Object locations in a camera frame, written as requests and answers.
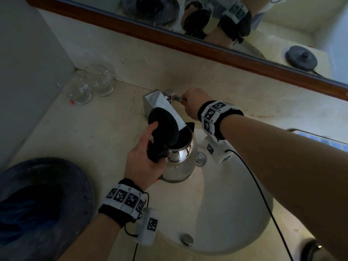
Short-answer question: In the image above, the person's left hand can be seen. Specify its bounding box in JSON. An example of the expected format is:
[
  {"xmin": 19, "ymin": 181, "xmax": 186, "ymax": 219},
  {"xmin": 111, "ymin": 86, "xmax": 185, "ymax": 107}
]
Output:
[{"xmin": 124, "ymin": 121, "xmax": 167, "ymax": 192}]

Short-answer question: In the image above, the person's right hand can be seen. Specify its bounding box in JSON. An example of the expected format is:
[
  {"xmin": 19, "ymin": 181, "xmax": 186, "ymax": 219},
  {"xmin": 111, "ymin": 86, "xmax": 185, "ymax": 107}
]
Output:
[{"xmin": 181, "ymin": 87, "xmax": 212, "ymax": 121}]

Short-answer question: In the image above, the chrome square faucet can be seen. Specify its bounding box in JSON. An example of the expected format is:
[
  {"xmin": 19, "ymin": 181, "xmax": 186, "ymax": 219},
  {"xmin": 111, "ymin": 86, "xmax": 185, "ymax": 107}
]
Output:
[{"xmin": 142, "ymin": 88, "xmax": 188, "ymax": 131}]

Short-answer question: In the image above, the steel electric kettle black handle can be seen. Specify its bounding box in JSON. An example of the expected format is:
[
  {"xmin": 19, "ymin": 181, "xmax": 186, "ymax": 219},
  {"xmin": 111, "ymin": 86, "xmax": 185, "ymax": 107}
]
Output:
[{"xmin": 146, "ymin": 107, "xmax": 198, "ymax": 183}]

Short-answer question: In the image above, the dark blue cloth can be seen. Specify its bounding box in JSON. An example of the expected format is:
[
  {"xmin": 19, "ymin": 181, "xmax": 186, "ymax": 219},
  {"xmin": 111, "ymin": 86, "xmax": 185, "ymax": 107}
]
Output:
[{"xmin": 0, "ymin": 185, "xmax": 65, "ymax": 240}]

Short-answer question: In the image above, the person's right forearm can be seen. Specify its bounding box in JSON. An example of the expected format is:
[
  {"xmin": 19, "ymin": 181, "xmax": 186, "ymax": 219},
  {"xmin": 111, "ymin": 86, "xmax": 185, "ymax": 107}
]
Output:
[{"xmin": 219, "ymin": 115, "xmax": 348, "ymax": 261}]

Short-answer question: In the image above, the black round kettle base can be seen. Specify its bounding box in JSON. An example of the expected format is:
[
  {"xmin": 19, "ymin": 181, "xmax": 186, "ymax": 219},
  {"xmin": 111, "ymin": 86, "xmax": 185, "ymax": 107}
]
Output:
[{"xmin": 300, "ymin": 237, "xmax": 331, "ymax": 261}]

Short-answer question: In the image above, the right marker wristband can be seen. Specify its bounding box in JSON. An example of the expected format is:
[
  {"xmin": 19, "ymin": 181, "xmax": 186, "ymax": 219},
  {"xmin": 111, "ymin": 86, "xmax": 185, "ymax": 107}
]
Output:
[{"xmin": 197, "ymin": 100, "xmax": 244, "ymax": 143}]

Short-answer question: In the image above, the marker wristband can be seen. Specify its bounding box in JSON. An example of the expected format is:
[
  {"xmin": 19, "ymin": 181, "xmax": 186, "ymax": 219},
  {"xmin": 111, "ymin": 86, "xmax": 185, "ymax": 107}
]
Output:
[
  {"xmin": 98, "ymin": 178, "xmax": 149, "ymax": 229},
  {"xmin": 197, "ymin": 100, "xmax": 244, "ymax": 143}
]

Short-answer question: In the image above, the left marker wristband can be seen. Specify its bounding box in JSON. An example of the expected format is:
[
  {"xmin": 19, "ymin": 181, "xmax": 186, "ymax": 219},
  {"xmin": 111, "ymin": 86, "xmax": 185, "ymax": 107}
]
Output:
[{"xmin": 98, "ymin": 178, "xmax": 149, "ymax": 229}]

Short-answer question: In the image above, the dark round tray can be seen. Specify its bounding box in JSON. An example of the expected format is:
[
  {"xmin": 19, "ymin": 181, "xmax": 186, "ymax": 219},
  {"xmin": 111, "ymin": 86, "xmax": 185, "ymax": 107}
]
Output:
[{"xmin": 0, "ymin": 157, "xmax": 95, "ymax": 261}]

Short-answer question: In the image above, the chrome sink overflow cap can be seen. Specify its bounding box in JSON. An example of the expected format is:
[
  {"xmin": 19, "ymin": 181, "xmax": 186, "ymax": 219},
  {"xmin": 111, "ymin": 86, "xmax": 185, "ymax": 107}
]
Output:
[{"xmin": 180, "ymin": 233, "xmax": 194, "ymax": 247}]

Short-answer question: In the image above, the white sink basin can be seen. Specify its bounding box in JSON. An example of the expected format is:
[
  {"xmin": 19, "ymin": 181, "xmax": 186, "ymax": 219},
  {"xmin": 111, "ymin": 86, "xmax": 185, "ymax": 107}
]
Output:
[{"xmin": 155, "ymin": 127, "xmax": 274, "ymax": 254}]

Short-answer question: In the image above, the clear glass cup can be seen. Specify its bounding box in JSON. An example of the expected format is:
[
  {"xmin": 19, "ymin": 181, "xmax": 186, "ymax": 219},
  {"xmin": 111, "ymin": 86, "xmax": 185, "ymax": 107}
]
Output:
[
  {"xmin": 57, "ymin": 76, "xmax": 92, "ymax": 106},
  {"xmin": 83, "ymin": 63, "xmax": 116, "ymax": 97}
]

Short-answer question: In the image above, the white power strip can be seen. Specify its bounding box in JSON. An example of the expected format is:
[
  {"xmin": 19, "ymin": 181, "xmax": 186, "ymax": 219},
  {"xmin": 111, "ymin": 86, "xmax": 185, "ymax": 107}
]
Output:
[{"xmin": 287, "ymin": 128, "xmax": 348, "ymax": 153}]

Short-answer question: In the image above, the wooden framed wall mirror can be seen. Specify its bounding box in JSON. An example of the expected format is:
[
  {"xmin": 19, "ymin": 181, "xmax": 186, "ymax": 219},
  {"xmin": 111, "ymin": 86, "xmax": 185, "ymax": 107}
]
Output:
[{"xmin": 24, "ymin": 0, "xmax": 348, "ymax": 101}]

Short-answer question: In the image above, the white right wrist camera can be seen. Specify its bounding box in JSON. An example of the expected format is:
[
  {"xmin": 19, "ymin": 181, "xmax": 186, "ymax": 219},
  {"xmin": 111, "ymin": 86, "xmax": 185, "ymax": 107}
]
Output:
[{"xmin": 204, "ymin": 136, "xmax": 233, "ymax": 164}]

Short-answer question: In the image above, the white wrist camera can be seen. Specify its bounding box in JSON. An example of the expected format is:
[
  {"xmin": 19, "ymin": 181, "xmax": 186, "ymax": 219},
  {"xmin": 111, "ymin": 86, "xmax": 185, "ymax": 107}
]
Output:
[
  {"xmin": 204, "ymin": 136, "xmax": 233, "ymax": 164},
  {"xmin": 135, "ymin": 208, "xmax": 159, "ymax": 247}
]

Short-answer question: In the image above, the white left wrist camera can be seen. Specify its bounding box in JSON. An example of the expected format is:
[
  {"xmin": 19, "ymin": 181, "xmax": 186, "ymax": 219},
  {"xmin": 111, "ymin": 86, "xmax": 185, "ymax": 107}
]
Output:
[{"xmin": 135, "ymin": 208, "xmax": 159, "ymax": 247}]

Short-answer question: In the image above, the black left camera cable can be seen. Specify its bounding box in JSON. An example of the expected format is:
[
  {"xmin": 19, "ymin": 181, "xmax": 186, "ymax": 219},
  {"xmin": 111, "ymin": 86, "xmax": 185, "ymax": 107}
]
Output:
[{"xmin": 124, "ymin": 191, "xmax": 150, "ymax": 261}]

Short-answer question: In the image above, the black camera cable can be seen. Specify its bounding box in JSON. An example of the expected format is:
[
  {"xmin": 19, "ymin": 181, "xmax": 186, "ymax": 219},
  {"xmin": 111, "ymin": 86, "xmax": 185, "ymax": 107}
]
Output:
[
  {"xmin": 124, "ymin": 191, "xmax": 150, "ymax": 261},
  {"xmin": 225, "ymin": 149, "xmax": 295, "ymax": 261}
]

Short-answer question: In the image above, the black right camera cable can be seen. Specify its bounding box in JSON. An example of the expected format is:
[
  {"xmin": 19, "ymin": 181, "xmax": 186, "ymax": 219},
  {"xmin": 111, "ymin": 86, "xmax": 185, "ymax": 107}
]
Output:
[{"xmin": 225, "ymin": 149, "xmax": 295, "ymax": 261}]

